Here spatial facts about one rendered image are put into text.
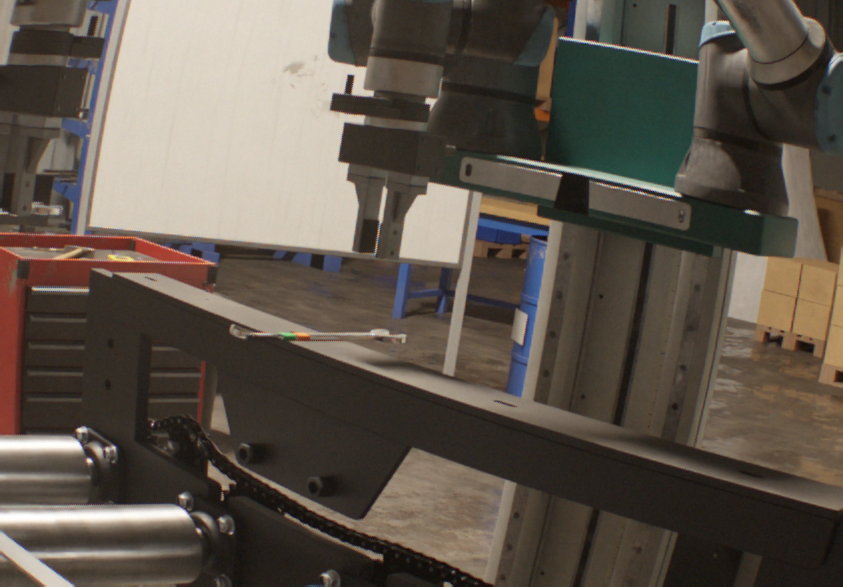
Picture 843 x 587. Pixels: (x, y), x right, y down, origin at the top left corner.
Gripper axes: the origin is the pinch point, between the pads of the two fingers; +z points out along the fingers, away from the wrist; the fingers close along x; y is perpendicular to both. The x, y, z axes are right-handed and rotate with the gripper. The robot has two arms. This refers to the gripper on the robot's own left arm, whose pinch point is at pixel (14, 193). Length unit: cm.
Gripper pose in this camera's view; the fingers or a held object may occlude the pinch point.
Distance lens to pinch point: 131.3
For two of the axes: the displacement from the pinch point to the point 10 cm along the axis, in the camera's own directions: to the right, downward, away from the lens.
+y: -4.5, 0.3, -8.9
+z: -1.5, 9.8, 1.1
